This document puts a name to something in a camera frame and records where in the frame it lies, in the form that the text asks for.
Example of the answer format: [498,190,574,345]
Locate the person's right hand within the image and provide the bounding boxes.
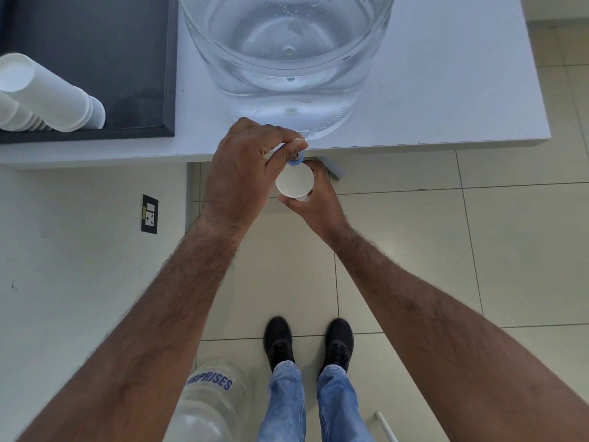
[277,160,353,247]

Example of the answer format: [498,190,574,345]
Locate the person's left hand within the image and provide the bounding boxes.
[202,117,309,231]

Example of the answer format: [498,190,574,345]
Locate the blue white dispenser tap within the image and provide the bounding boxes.
[268,138,308,168]

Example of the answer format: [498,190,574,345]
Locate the white disposable cup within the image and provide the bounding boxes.
[275,162,315,201]

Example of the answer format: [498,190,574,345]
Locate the person's left forearm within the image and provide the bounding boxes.
[16,211,253,442]

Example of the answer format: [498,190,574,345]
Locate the person's right forearm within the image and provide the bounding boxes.
[328,224,589,442]

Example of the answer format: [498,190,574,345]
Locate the large clear water dispenser jar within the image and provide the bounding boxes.
[177,0,397,139]

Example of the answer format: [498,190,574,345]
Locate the black left shoe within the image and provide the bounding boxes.
[263,316,295,374]

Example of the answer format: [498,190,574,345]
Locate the black shoe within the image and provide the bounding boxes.
[319,318,355,376]
[263,316,295,374]

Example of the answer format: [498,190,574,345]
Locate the black right shoe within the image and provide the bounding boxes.
[319,318,355,376]

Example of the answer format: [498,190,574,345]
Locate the black tray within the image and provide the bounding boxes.
[0,0,179,144]

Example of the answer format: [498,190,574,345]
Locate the blue jeans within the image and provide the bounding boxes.
[257,361,375,442]

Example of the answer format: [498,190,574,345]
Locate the clear water bottle blue print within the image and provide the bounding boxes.
[162,359,255,442]

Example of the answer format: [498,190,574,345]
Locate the white pipe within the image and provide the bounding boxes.
[375,411,397,442]

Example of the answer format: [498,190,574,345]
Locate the stack of white paper cups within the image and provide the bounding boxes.
[0,52,107,133]
[0,91,52,132]

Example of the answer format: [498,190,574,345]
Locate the black wall socket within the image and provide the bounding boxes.
[141,194,159,235]

